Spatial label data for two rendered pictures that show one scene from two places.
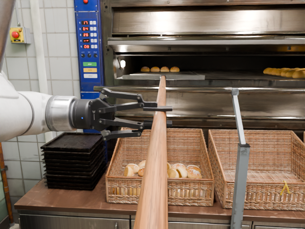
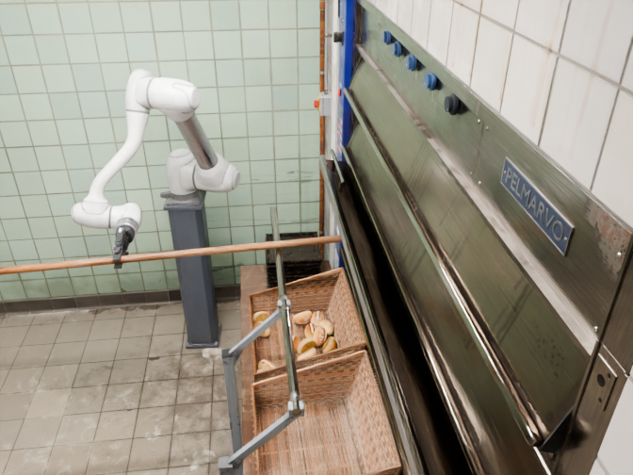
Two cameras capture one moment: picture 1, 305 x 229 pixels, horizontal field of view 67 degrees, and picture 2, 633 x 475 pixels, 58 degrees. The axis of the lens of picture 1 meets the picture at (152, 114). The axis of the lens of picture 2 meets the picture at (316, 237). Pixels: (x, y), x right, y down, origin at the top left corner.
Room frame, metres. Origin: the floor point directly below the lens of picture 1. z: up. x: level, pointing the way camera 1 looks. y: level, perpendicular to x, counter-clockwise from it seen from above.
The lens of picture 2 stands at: (0.96, -2.03, 2.45)
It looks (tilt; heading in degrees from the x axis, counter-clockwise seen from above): 32 degrees down; 79
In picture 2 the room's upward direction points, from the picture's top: straight up
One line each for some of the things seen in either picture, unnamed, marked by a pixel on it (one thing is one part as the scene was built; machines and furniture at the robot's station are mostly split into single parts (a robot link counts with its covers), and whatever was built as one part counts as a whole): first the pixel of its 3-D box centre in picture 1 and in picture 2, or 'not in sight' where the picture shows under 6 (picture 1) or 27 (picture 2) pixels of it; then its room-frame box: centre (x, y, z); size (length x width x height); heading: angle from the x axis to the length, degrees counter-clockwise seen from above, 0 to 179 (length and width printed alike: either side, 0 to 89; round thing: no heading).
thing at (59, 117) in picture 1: (66, 113); (126, 229); (0.57, 0.22, 1.18); 0.09 x 0.06 x 0.09; 176
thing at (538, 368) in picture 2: not in sight; (413, 158); (1.51, -0.64, 1.80); 1.79 x 0.11 x 0.19; 86
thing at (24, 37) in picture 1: (20, 35); (325, 104); (1.58, 0.86, 1.46); 0.10 x 0.07 x 0.10; 86
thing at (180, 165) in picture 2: not in sight; (183, 170); (0.81, 0.81, 1.17); 0.18 x 0.16 x 0.22; 153
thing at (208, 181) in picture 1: (160, 161); (302, 328); (1.29, -0.05, 0.72); 0.56 x 0.49 x 0.28; 87
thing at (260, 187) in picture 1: (262, 164); (318, 434); (1.25, -0.64, 0.72); 0.56 x 0.49 x 0.28; 87
